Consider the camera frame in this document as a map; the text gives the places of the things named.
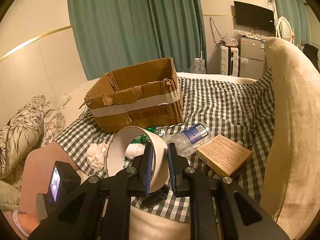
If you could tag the checkered gingham cloth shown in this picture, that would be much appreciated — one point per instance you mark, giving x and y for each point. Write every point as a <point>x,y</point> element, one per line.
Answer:
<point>239,112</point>

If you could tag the brown cardboard box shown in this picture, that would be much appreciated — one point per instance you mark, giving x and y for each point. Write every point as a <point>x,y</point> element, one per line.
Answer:
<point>146,94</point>

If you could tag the grey mini fridge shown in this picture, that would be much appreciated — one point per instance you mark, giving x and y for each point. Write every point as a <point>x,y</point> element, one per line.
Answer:
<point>252,55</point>

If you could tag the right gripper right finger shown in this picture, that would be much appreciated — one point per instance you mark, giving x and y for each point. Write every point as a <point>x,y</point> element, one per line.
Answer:
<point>219,208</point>

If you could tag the floral pillow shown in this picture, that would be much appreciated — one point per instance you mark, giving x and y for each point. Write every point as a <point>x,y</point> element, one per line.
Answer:
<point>35,125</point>

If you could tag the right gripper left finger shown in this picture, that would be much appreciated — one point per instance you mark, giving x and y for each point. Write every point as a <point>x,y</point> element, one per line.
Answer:
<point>100,208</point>

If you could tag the tan yellow paper box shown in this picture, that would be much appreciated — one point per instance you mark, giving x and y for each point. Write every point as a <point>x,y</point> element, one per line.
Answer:
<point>224,156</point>

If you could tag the crumpled white tissue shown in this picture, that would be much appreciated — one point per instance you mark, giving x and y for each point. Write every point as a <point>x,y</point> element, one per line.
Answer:
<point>96,154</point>

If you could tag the green foil sachet pack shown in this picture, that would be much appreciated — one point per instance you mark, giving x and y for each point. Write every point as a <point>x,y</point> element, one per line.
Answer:
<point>143,139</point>

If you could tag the white round vanity mirror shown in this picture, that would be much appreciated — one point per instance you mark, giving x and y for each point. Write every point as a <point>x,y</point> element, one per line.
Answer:
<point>284,30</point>

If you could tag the beige plush cushion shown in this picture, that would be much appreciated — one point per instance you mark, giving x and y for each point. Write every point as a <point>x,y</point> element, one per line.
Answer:
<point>291,183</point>

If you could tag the large water jug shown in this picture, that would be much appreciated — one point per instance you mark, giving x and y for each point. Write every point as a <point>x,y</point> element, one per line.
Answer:
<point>198,67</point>

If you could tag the white suitcase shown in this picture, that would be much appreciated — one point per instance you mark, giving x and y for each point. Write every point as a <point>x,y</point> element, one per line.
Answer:
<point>229,60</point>

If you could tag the green side curtain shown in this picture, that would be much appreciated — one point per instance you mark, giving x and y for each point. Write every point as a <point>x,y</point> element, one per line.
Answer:
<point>295,12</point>

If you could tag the white tape roll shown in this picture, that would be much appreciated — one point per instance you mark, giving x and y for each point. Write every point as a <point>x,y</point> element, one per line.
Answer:
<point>121,147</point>

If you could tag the black wall television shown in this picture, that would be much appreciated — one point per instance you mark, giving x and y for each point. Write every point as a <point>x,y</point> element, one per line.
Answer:
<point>254,16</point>

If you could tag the clear plastic water bottle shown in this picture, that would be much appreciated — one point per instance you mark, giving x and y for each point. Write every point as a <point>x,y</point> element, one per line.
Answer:
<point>188,140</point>

